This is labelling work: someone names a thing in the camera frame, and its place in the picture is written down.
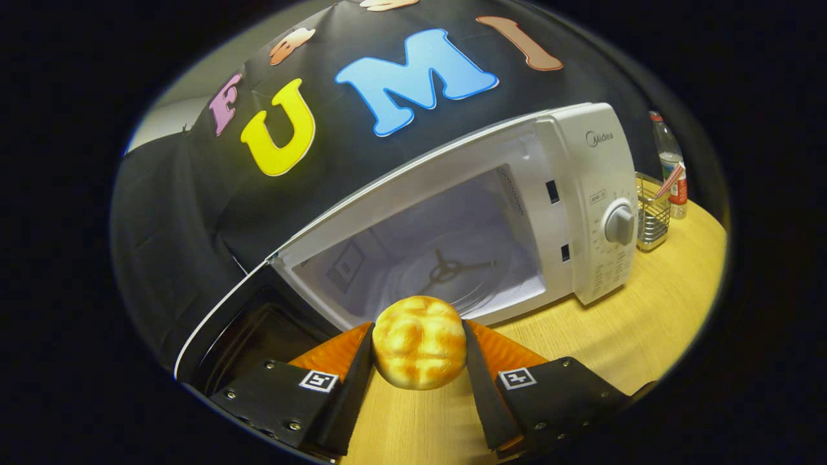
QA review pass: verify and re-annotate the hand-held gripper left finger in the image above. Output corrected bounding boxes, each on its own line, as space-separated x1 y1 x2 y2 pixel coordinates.
210 322 377 458

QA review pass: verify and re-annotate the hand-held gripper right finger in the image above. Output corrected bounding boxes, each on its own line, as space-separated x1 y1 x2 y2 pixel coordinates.
460 320 656 460

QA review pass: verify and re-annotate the golden bread bun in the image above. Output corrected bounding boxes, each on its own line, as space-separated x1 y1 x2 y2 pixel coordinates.
372 295 467 391

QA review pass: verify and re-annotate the white microwave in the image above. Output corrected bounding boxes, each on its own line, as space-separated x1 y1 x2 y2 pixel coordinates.
173 102 639 395

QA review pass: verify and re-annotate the black backdrop cloth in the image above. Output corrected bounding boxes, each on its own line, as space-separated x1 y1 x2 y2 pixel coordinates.
110 0 731 362

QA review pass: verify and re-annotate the red striped packet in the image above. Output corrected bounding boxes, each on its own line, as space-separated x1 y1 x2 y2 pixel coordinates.
654 161 686 200

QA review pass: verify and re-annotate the plastic bottle red label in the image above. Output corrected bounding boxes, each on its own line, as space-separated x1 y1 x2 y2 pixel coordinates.
649 111 689 220

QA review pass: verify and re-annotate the metal wire basket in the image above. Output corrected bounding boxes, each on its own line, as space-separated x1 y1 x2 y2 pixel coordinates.
635 171 673 253

